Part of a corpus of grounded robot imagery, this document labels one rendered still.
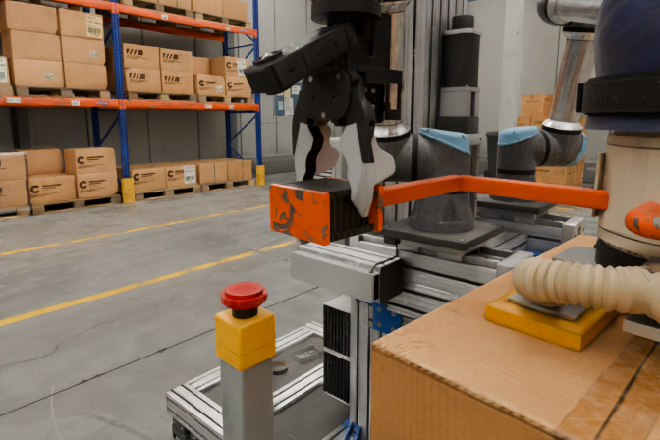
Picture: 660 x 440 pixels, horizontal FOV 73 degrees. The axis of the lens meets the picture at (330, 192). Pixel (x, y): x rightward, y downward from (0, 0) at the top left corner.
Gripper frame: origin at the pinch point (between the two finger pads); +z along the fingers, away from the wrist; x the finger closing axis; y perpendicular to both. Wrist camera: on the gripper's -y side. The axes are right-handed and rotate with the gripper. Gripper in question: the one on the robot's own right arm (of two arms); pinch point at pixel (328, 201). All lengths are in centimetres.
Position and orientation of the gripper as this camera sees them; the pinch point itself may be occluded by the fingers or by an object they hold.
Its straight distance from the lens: 47.2
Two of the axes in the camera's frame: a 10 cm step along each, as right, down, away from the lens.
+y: 7.3, -1.0, 6.8
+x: -6.9, -1.2, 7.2
